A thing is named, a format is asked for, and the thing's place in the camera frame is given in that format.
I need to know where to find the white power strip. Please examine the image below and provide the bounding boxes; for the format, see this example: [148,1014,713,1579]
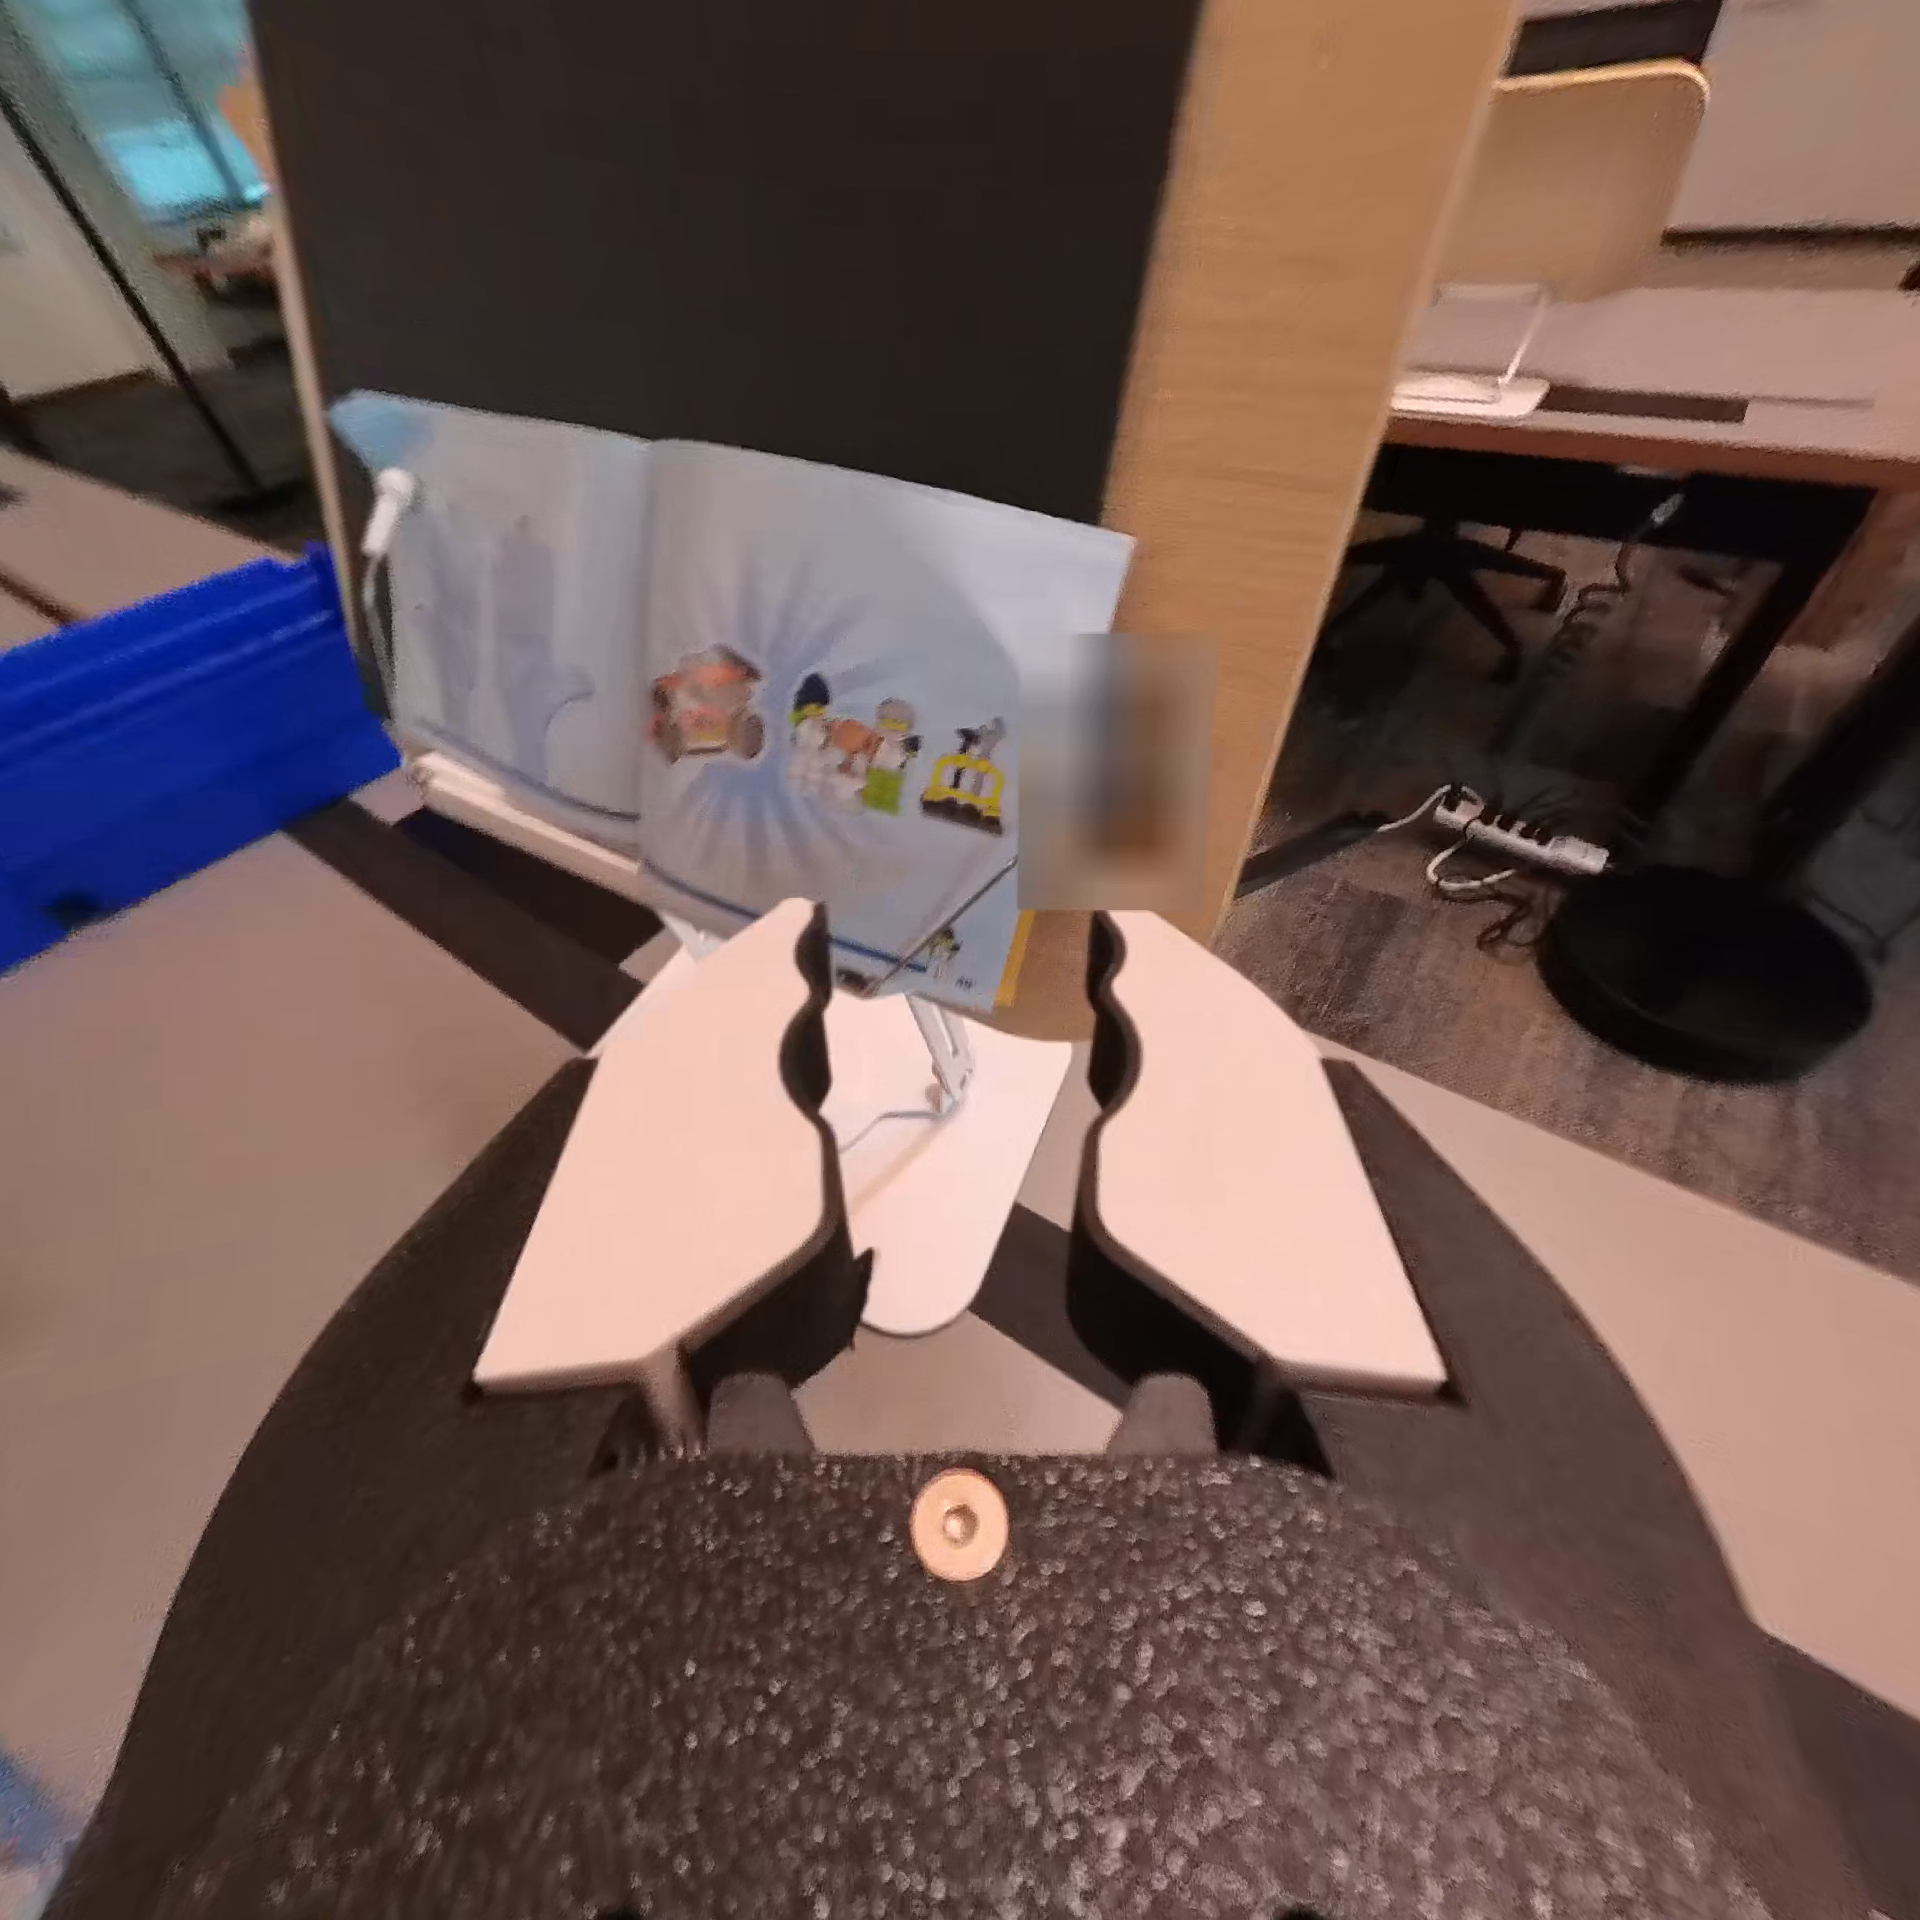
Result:
[1428,784,1616,883]

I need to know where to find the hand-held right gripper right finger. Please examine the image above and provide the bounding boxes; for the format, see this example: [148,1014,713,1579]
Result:
[1067,908,1451,1404]

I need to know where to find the metal stand rod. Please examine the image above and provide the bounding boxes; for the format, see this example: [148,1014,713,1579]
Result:
[896,994,980,1125]

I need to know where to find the wooden desk black legs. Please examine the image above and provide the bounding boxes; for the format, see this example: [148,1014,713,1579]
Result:
[1376,282,1920,841]

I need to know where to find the white stand base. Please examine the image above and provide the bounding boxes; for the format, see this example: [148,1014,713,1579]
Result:
[642,942,1076,1340]
[1393,282,1552,425]

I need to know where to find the round black floor base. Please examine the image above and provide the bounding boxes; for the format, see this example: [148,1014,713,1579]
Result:
[1533,867,1881,1086]

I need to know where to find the blue plastic bin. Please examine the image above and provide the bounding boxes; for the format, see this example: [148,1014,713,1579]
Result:
[0,544,402,980]

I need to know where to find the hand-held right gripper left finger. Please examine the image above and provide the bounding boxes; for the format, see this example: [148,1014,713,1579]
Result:
[472,901,860,1444]

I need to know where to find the lego instruction booklet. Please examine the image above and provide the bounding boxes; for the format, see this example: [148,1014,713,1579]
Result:
[327,387,1136,1011]

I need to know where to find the black office chair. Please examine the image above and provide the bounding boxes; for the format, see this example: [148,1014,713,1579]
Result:
[1332,514,1573,689]

